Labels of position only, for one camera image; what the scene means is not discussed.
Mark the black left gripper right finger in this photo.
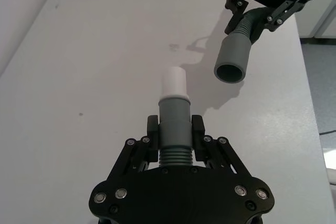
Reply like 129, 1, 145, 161
191, 114, 253, 179

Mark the grey corrugated hose cuff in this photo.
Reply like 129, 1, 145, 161
213, 7, 271, 84

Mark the grey hose connector white tip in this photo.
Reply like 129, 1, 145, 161
157, 66, 194, 167

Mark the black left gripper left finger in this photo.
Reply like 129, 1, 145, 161
106, 115, 160, 182

